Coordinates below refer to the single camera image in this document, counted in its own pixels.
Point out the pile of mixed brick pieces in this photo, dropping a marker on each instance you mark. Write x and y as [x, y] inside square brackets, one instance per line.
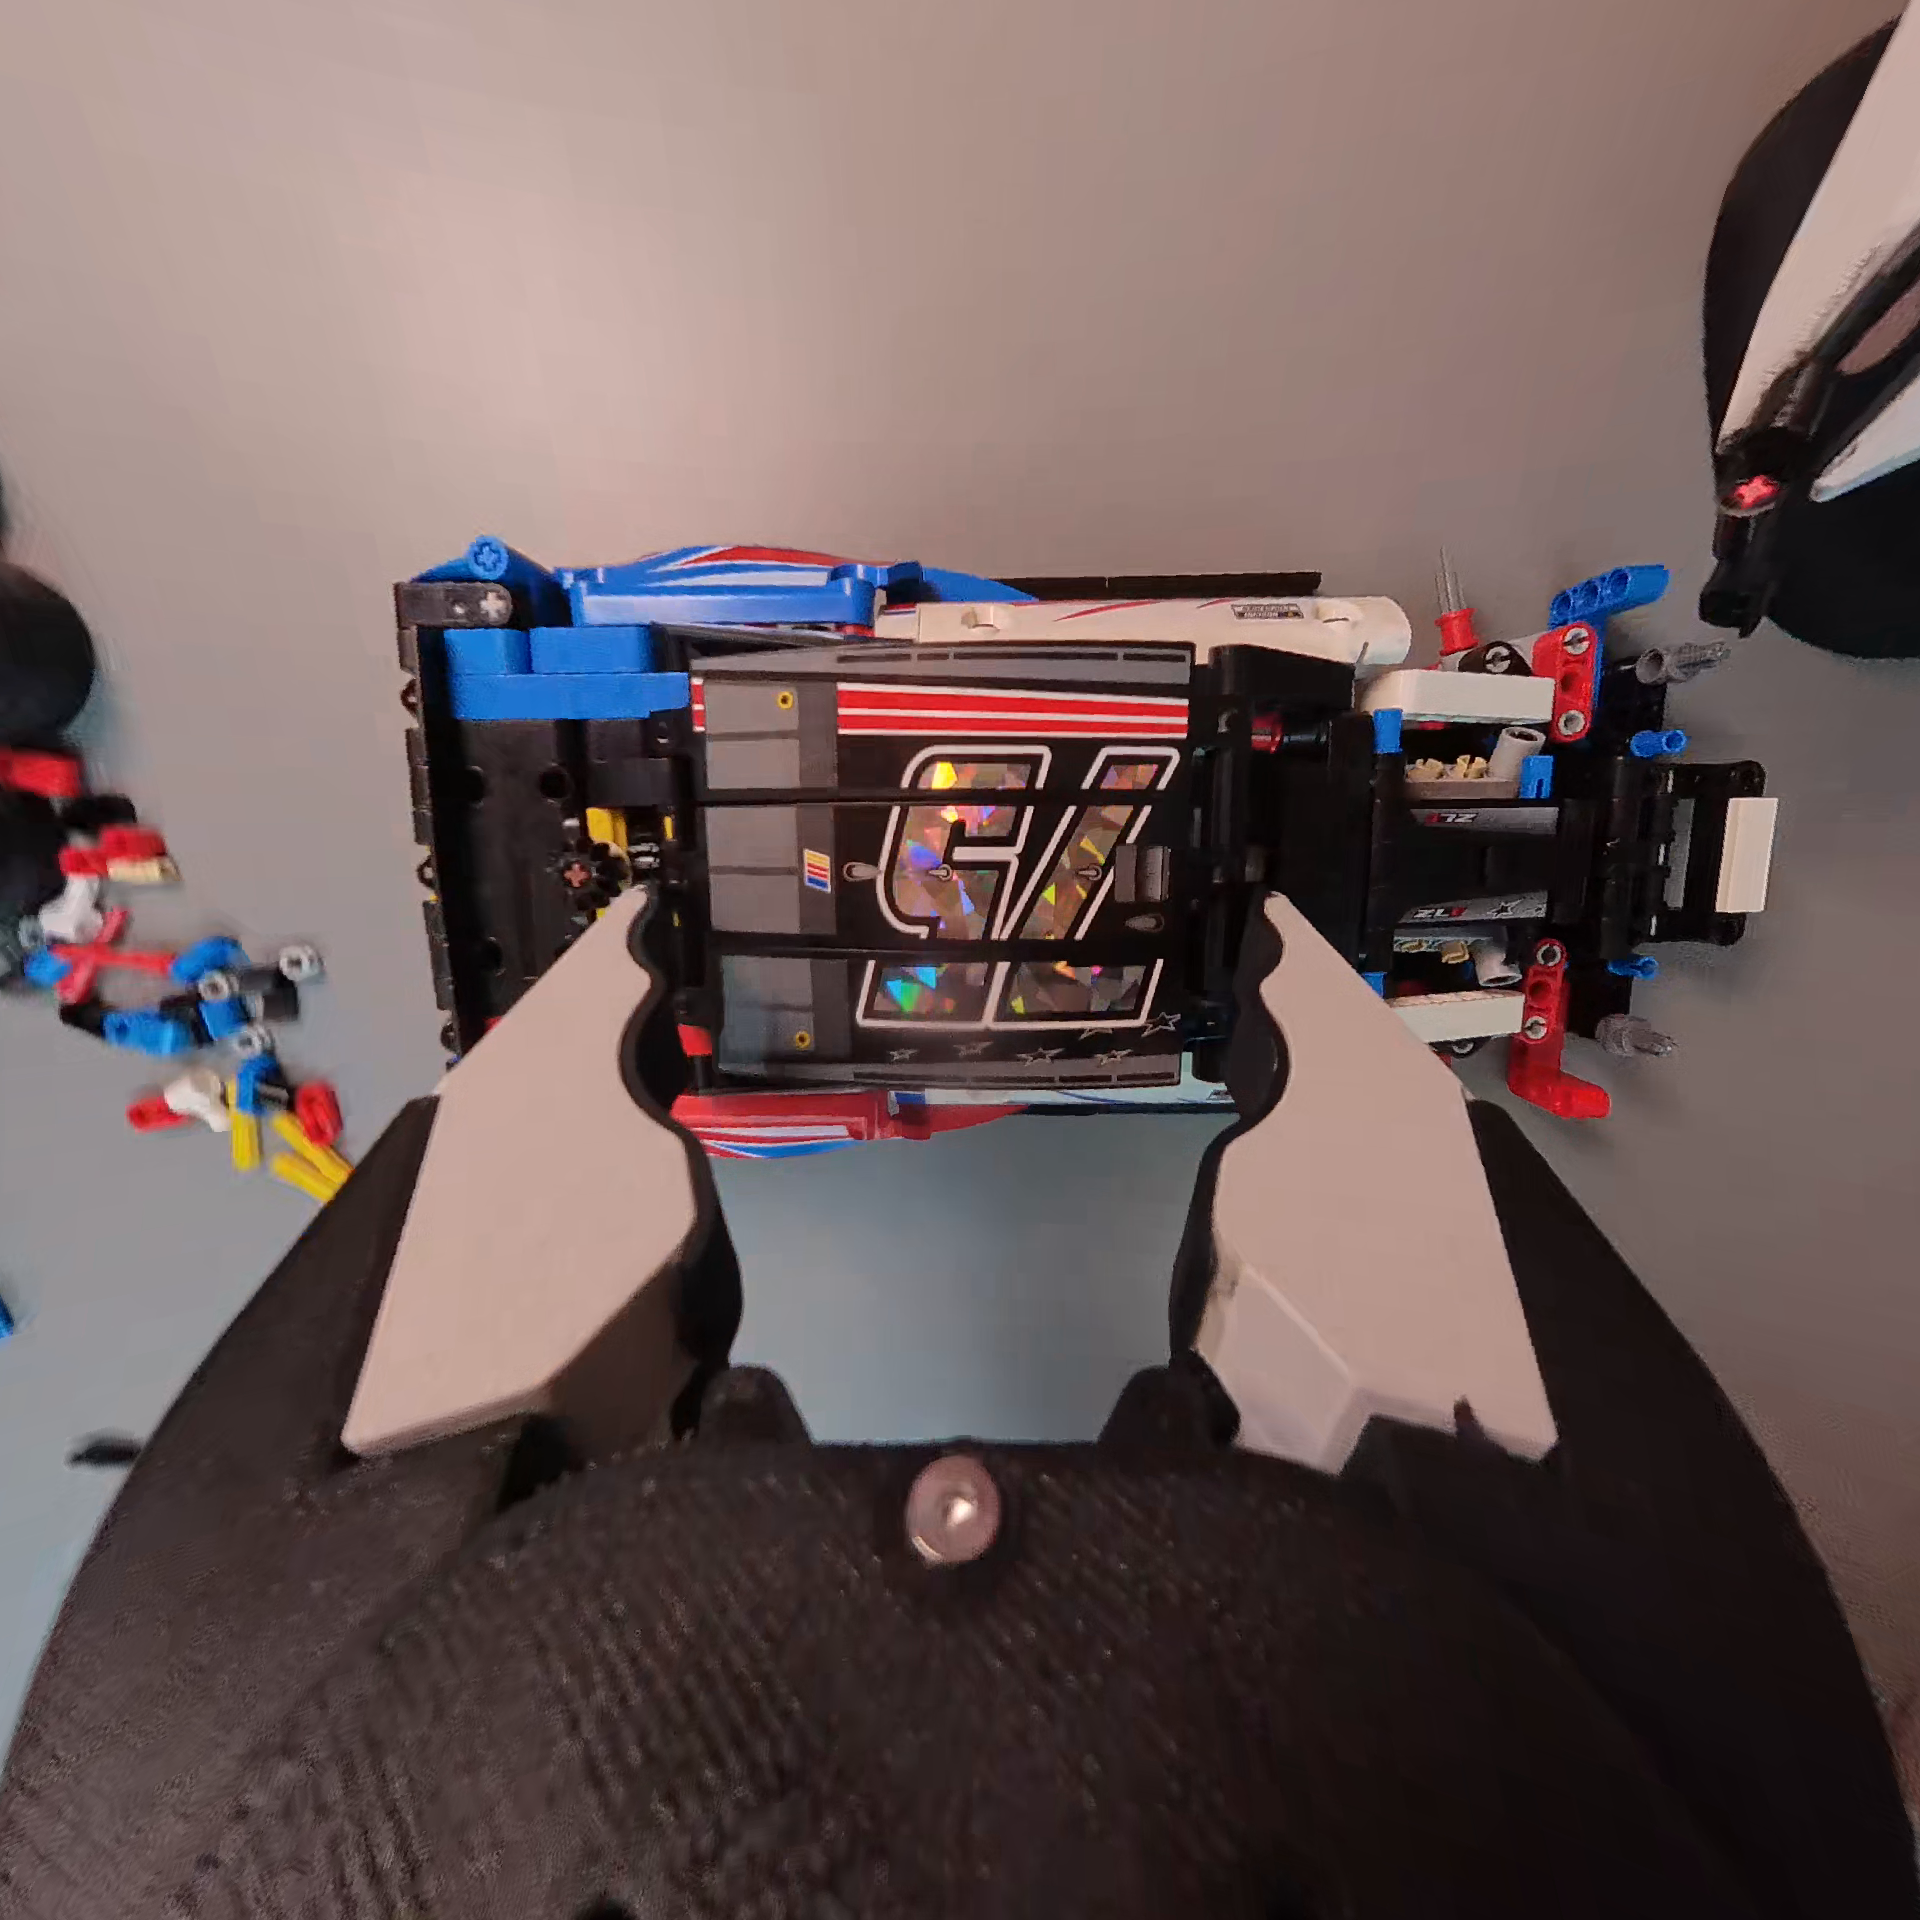
[224, 991]

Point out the black brick pin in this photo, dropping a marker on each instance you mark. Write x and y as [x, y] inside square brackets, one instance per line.
[101, 1450]

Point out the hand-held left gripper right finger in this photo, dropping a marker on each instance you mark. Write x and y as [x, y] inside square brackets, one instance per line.
[1349, 1200]

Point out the toy brick race car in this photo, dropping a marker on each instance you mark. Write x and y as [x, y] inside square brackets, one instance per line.
[973, 706]

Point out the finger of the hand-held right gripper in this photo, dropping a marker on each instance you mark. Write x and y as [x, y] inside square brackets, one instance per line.
[1875, 463]
[1851, 226]

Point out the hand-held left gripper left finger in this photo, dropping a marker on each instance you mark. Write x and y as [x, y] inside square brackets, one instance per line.
[511, 1200]

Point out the black brick connector red axle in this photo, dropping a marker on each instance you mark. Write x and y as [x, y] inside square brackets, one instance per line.
[1746, 580]

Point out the black toy tyre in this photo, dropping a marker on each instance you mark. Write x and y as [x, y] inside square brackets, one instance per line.
[36, 662]
[24, 855]

